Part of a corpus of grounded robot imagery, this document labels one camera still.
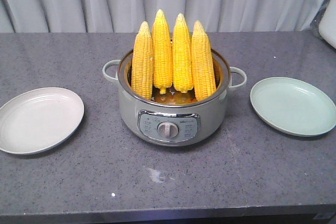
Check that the corn cob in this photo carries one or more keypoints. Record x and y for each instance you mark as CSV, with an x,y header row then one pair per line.
x,y
202,63
142,63
181,49
163,77

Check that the pale green electric pot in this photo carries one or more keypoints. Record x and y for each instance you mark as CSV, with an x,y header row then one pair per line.
x,y
173,125

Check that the green round plate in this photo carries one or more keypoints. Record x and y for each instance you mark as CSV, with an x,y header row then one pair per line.
x,y
293,106

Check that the white round plate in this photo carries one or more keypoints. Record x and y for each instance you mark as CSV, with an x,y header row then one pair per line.
x,y
39,120

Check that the grey curtain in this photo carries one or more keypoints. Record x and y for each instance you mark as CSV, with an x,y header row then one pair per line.
x,y
60,16

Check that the white blender appliance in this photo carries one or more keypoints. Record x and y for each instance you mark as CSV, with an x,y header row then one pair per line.
x,y
327,25

